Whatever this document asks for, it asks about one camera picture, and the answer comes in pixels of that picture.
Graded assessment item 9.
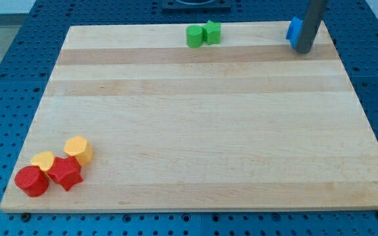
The grey cylindrical robot arm stick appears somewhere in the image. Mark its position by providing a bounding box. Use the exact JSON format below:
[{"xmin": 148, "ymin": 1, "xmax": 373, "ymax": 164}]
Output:
[{"xmin": 295, "ymin": 0, "xmax": 328, "ymax": 54}]

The wooden board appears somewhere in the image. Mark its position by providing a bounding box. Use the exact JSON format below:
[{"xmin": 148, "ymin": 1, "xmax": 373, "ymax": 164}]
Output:
[{"xmin": 0, "ymin": 21, "xmax": 378, "ymax": 213}]

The green cylinder block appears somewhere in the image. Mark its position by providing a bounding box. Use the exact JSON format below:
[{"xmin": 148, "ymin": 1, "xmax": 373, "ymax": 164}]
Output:
[{"xmin": 186, "ymin": 25, "xmax": 203, "ymax": 48}]

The green star block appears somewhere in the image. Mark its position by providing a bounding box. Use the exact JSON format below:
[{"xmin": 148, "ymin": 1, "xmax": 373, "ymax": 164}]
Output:
[{"xmin": 202, "ymin": 20, "xmax": 221, "ymax": 45}]

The yellow hexagon block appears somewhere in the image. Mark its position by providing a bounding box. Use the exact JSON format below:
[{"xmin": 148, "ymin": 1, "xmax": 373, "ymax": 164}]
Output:
[{"xmin": 63, "ymin": 136, "xmax": 94, "ymax": 166}]

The red star block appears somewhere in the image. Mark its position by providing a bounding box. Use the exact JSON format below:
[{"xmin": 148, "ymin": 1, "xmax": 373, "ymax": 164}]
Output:
[{"xmin": 46, "ymin": 156, "xmax": 83, "ymax": 191}]

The blue block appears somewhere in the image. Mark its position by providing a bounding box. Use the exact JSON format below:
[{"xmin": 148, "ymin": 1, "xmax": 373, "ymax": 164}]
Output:
[{"xmin": 285, "ymin": 17, "xmax": 303, "ymax": 49}]

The yellow heart block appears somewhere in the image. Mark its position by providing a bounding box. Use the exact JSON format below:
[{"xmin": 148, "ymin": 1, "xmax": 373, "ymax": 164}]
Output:
[{"xmin": 30, "ymin": 151, "xmax": 55, "ymax": 172}]

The red cylinder block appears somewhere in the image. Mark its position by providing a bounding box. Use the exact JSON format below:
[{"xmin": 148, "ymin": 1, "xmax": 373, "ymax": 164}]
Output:
[{"xmin": 14, "ymin": 166, "xmax": 49, "ymax": 197}]

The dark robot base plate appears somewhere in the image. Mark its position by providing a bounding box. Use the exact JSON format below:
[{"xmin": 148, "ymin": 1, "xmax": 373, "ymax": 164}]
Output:
[{"xmin": 159, "ymin": 0, "xmax": 233, "ymax": 12}]

